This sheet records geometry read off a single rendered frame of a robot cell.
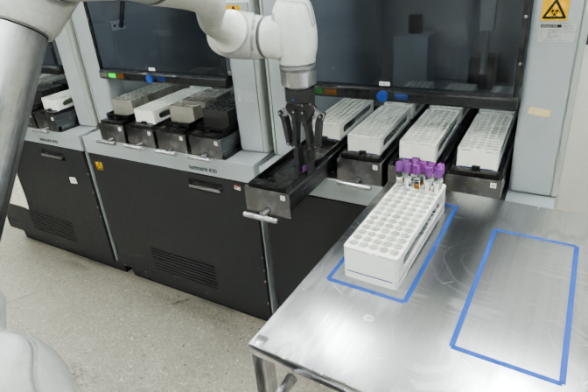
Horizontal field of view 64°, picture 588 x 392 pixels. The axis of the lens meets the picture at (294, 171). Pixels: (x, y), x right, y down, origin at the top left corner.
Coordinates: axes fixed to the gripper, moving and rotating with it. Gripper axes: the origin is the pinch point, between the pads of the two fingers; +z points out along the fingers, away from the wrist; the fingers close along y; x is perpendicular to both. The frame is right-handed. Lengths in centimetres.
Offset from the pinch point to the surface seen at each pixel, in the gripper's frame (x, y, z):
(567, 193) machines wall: -131, -67, 64
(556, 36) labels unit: -20, -55, -29
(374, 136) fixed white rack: -16.5, -13.4, -2.3
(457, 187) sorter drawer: -11.4, -37.6, 7.2
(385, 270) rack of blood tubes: 39, -36, -1
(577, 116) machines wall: -131, -65, 25
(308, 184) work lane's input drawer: 3.0, -2.2, 5.5
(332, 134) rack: -21.8, 1.9, 0.9
